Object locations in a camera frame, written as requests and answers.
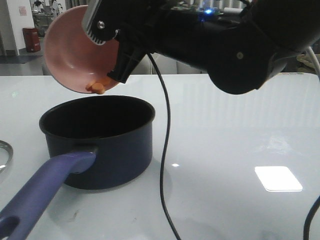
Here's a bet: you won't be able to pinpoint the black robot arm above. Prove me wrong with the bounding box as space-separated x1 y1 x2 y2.
82 0 320 95

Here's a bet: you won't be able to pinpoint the dark blue saucepan purple handle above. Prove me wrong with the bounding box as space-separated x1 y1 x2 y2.
0 95 155 240

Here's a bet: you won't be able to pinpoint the glass pot lid purple knob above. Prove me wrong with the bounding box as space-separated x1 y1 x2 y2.
0 140 14 174

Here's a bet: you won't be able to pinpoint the orange ham pieces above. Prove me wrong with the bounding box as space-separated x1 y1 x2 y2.
85 77 112 95

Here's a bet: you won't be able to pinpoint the right grey upholstered chair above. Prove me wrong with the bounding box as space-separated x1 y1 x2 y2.
152 53 207 75

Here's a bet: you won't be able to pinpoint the grey upholstered chair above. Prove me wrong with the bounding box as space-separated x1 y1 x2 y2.
42 56 154 79
152 53 207 75

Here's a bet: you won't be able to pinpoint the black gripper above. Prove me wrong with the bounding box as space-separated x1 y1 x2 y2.
82 0 277 95

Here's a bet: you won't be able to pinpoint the white cable at right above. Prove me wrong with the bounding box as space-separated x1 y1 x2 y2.
302 46 320 83

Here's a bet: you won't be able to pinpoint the red bin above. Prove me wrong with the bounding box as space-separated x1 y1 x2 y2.
22 27 41 53

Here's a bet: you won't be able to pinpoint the left grey upholstered chair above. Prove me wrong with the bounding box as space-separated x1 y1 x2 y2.
42 56 154 79

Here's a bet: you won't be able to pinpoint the beige cushion at right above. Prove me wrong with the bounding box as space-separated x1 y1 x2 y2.
296 54 317 74

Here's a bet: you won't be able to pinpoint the pink plastic bowl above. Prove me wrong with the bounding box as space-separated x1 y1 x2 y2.
44 5 119 94

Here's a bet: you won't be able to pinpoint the thin black cable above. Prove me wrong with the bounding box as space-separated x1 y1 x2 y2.
147 51 183 240

